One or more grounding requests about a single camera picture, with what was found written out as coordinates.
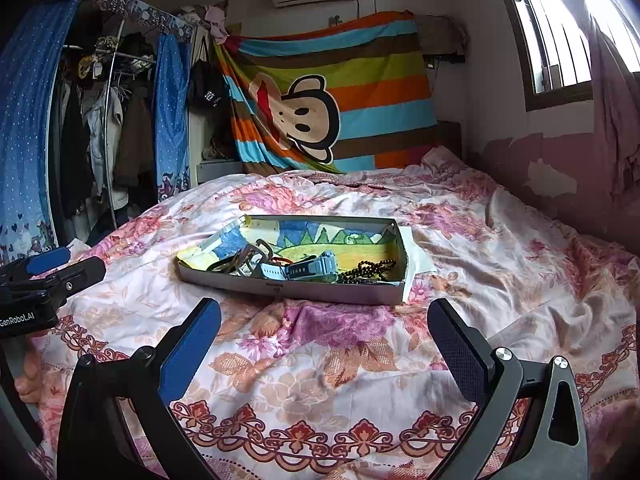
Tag floral pink bed quilt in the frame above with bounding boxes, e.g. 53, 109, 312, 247
32, 148, 639, 479

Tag barred window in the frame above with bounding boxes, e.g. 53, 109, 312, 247
503, 0, 639, 112

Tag blue digital watch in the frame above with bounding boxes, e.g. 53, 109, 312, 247
258, 252, 338, 283

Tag keyring with red charm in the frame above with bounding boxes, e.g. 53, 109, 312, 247
206, 252, 293, 274

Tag blue dotted wardrobe curtain left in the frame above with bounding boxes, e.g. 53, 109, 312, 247
1, 0, 79, 264

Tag pink window curtain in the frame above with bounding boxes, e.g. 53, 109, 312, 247
519, 0, 640, 196

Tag hanging clothes in wardrobe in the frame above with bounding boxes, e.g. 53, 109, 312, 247
48, 10, 157, 246

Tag black bead necklace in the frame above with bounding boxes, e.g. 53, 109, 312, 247
335, 258, 397, 284

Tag blue dotted wardrobe curtain right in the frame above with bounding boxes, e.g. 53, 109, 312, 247
153, 34, 190, 202

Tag blue dotted wardrobe curtain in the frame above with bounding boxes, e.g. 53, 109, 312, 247
153, 34, 190, 202
1, 0, 79, 264

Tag black cap hanging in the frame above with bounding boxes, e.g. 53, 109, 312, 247
188, 60, 229, 110

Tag person's left hand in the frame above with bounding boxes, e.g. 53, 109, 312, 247
14, 330, 47, 404

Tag white paper under tray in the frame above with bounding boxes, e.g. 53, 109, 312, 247
399, 226, 436, 295

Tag striped monkey blanket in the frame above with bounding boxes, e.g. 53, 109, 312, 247
215, 11, 438, 174

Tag grey tray with drawing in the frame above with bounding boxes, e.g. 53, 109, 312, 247
176, 214, 409, 306

